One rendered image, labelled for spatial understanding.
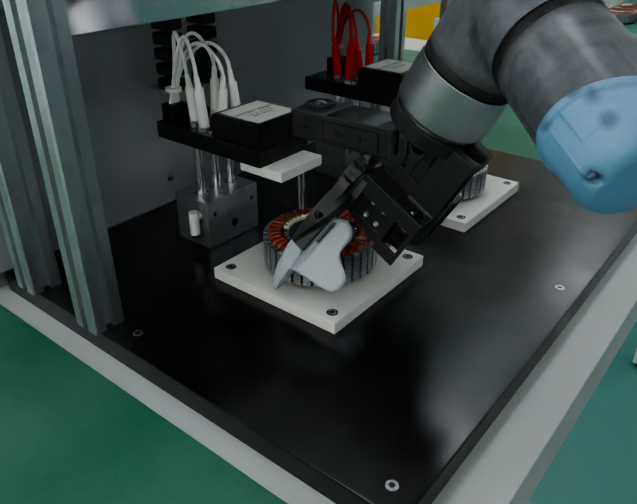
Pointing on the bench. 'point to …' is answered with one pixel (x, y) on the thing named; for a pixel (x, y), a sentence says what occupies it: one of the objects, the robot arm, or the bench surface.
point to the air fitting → (194, 223)
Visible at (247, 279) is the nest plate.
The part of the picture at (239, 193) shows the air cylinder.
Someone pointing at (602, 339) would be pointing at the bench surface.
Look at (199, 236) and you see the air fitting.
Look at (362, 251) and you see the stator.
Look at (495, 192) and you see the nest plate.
